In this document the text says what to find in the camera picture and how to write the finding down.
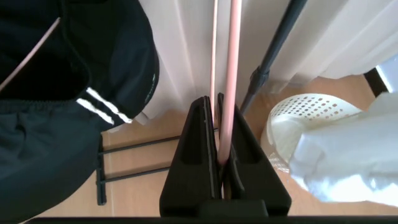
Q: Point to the white laundry basket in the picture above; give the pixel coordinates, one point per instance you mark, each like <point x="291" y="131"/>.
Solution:
<point x="311" y="105"/>

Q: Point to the black clothes rack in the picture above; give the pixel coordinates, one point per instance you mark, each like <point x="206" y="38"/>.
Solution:
<point x="273" y="46"/>

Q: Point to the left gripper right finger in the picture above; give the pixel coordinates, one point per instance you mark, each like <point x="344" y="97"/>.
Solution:
<point x="261" y="186"/>

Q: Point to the white garment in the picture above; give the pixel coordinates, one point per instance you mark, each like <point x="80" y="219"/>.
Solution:
<point x="348" y="155"/>

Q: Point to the black shorts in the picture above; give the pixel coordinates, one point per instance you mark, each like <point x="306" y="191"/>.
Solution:
<point x="46" y="155"/>

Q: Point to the pink clothes hanger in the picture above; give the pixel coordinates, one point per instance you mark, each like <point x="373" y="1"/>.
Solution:
<point x="31" y="53"/>
<point x="234" y="62"/>

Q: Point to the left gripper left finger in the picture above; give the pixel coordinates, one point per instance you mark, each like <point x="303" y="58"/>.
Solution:
<point x="186" y="183"/>

